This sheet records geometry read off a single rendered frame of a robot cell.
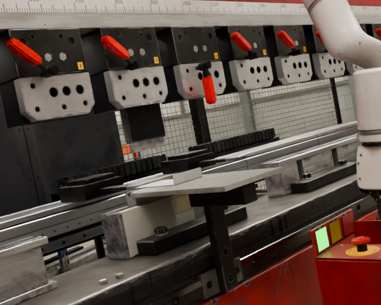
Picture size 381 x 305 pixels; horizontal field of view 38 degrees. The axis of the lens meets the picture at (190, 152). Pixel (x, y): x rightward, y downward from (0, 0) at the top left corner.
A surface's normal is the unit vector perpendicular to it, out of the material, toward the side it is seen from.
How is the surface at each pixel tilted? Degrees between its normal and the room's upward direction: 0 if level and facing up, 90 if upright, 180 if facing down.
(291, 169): 90
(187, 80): 90
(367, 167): 90
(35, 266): 90
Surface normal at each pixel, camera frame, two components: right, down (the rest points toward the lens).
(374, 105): -0.38, 0.15
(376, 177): -0.66, 0.14
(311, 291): 0.70, -0.10
